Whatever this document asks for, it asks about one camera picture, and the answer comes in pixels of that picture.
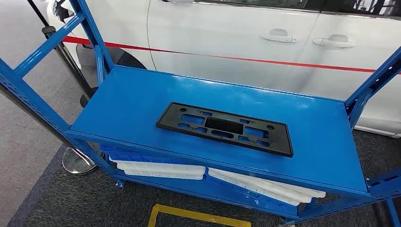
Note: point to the black plastic frame part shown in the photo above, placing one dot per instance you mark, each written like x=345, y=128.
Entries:
x=282, y=142

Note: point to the blue metal shelf rack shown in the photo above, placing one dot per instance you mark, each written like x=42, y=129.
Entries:
x=141, y=103

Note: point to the white plastic tray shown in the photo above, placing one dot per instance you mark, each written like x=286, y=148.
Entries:
x=313, y=192
x=163, y=176
x=300, y=198
x=156, y=167
x=282, y=199

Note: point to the blue plastic bin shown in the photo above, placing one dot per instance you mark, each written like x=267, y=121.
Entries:
x=131, y=156

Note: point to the white car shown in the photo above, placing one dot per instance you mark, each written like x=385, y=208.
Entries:
x=219, y=31

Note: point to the black car tyre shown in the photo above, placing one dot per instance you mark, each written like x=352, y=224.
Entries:
x=125, y=58

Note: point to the black barrier belt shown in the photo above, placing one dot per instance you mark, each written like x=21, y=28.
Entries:
x=37, y=12

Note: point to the chrome stanchion post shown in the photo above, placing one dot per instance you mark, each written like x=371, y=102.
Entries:
x=76, y=161

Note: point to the black stanchion post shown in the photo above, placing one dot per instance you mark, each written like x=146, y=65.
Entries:
x=49, y=30

